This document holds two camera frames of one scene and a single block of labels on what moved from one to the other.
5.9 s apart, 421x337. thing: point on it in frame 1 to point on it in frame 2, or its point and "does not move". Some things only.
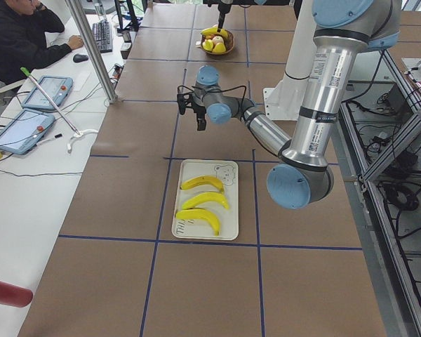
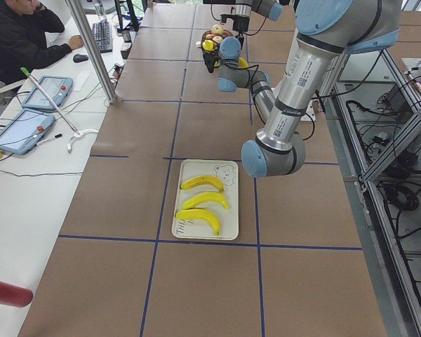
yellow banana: x=214 y=30 to x=242 y=63
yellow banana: x=190 y=213 does not move
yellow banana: x=202 y=180 does not move
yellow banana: x=205 y=198 does not move
